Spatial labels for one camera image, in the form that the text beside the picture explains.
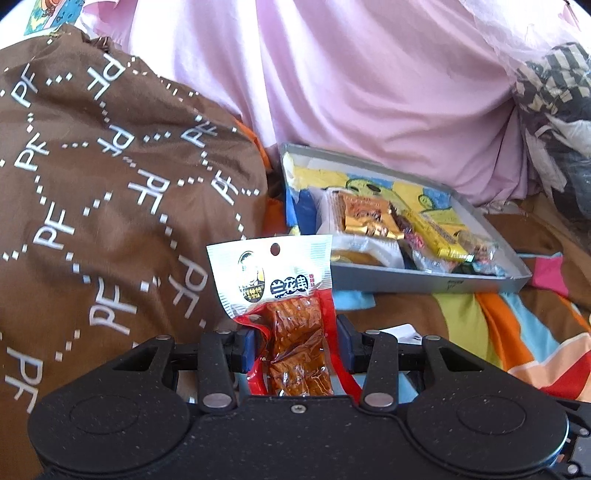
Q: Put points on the white and red snack packet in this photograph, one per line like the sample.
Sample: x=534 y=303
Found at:
x=277 y=286

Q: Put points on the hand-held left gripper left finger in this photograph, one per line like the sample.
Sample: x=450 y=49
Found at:
x=249 y=350

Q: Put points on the golden snack packet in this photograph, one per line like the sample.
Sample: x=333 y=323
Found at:
x=364 y=212

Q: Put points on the colourful printed bedsheet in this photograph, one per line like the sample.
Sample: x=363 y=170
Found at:
x=461 y=323

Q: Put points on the brown patterned blanket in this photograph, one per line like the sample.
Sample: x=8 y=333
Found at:
x=92 y=207

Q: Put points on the grey tray with cartoon lining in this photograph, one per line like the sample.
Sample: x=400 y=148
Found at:
x=392 y=279

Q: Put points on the clothes pile in plastic bag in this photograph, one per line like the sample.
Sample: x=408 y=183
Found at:
x=554 y=92

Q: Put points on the pink cloth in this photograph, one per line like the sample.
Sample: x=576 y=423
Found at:
x=346 y=92

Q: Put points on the yellow snack bar packet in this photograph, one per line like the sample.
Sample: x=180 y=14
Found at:
x=434 y=230

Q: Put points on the white translucent bread packet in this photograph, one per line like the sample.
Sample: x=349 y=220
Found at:
x=328 y=217

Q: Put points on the cartoon wall poster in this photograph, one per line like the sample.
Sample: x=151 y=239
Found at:
x=51 y=16

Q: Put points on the blue and white stick packet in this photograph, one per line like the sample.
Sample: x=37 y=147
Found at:
x=401 y=331

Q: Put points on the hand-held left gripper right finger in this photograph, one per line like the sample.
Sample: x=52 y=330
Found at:
x=344 y=344

